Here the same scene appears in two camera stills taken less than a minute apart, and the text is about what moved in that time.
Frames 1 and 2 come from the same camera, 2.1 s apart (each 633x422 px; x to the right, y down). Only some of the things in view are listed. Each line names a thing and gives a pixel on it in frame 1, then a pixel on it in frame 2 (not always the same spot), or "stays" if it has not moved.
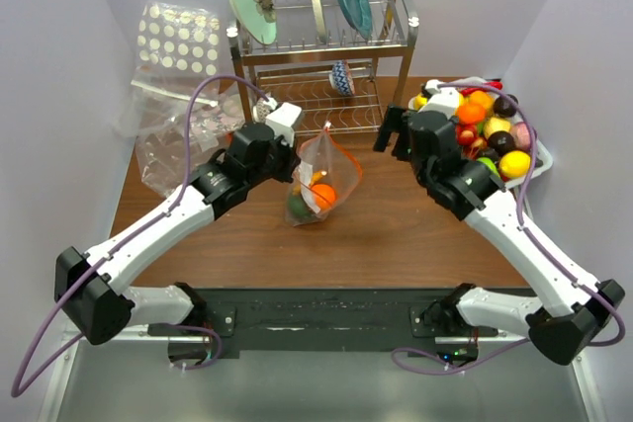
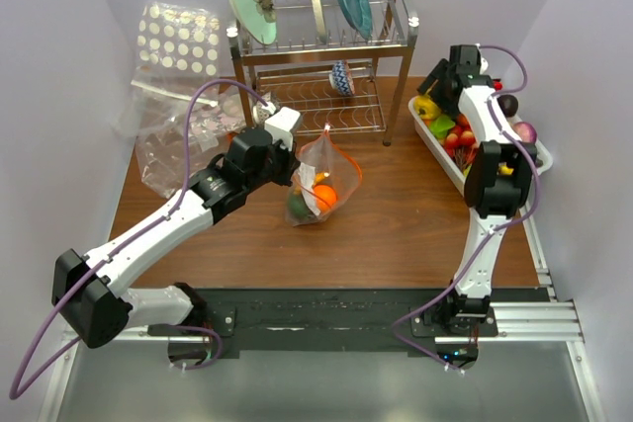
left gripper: (292, 160) stays
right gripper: (396, 121) to (437, 74)
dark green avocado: (298, 207) stays
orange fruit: (324, 195) stays
